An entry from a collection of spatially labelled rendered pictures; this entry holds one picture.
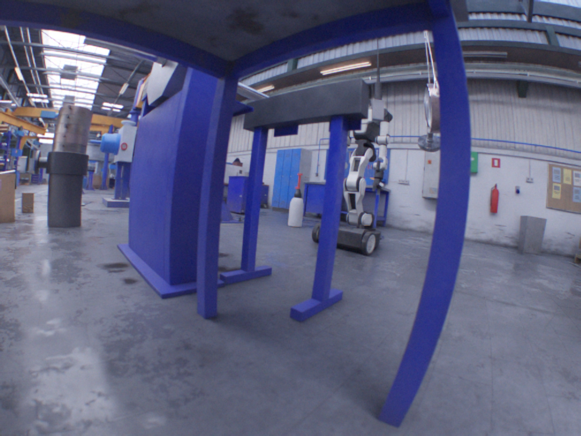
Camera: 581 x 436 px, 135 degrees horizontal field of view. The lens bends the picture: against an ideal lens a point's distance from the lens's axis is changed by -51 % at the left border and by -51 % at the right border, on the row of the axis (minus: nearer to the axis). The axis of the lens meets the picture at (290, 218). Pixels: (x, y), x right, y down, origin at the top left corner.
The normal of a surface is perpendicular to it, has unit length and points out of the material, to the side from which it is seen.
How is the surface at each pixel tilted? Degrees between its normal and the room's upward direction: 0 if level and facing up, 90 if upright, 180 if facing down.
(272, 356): 0
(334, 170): 90
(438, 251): 90
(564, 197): 90
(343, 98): 90
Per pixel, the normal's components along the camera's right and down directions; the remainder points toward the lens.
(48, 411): 0.11, -0.99
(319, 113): -0.63, 0.00
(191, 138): 0.77, 0.13
